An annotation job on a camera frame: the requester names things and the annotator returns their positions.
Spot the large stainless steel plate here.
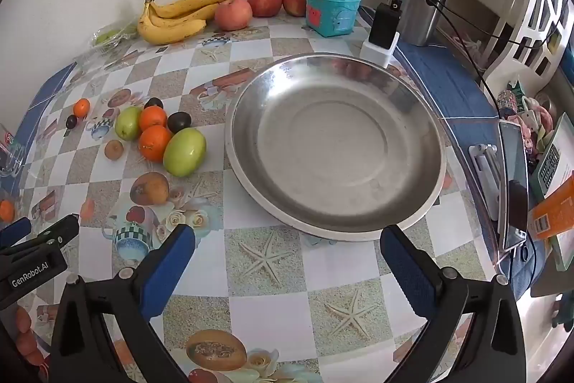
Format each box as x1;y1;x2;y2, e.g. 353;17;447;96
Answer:
224;55;448;242

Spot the clear plastic bag with greens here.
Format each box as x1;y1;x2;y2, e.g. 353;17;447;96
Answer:
92;22;137;49

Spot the green calculator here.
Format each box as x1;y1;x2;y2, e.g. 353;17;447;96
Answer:
533;114;574;204

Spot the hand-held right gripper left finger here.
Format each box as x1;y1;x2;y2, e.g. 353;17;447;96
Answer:
48;223;197;383

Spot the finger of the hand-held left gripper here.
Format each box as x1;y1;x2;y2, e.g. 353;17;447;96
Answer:
0;217;33;250
33;214;81;248

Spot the large green jujube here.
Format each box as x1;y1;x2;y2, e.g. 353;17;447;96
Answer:
162;128;207;177

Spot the yellow banana bunch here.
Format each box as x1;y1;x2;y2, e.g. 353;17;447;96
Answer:
137;0;237;46

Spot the white plastic chair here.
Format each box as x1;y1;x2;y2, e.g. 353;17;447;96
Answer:
482;0;574;97

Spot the brown longan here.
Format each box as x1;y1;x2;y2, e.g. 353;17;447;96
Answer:
104;139;125;160

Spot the pink and white clutter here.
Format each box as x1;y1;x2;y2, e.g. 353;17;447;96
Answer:
520;96;557;159

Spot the clear plastic container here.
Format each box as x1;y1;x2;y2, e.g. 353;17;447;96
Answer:
0;125;25;177

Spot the pale pink apple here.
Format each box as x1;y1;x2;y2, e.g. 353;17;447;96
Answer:
214;0;253;31

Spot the patterned small box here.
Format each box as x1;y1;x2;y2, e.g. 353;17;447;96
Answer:
499;89;523;119

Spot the orange box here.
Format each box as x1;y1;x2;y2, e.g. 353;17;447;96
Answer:
528;177;574;240

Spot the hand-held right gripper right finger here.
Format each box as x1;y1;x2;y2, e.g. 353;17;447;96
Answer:
380;224;527;383

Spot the teal house-shaped box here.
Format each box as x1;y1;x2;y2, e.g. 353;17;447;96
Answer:
306;0;362;38

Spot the white phone stand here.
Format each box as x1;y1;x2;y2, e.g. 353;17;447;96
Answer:
467;143;503;222

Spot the black power adapter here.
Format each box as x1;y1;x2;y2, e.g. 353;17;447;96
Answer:
368;3;400;50

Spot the smartphone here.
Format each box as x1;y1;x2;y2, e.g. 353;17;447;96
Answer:
499;119;530;251

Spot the person's left hand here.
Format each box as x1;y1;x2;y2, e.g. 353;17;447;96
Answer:
15;306;49;381

